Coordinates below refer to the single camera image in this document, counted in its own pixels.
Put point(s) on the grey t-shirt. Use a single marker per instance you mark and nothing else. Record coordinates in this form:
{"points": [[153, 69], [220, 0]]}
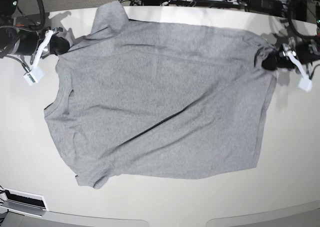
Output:
{"points": [[165, 100]]}

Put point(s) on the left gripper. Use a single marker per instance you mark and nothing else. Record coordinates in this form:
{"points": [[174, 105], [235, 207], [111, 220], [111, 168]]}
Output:
{"points": [[307, 52]]}

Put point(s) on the white cable slot box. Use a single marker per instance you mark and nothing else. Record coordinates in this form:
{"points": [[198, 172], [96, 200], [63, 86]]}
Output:
{"points": [[24, 203]]}

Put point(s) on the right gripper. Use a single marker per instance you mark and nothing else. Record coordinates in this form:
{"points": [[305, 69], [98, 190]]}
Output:
{"points": [[26, 44]]}

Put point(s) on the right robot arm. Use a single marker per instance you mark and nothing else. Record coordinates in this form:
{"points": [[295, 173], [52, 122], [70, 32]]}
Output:
{"points": [[12, 19]]}

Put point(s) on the black power adapter box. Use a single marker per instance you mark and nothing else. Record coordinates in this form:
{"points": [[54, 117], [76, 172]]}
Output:
{"points": [[272, 7]]}

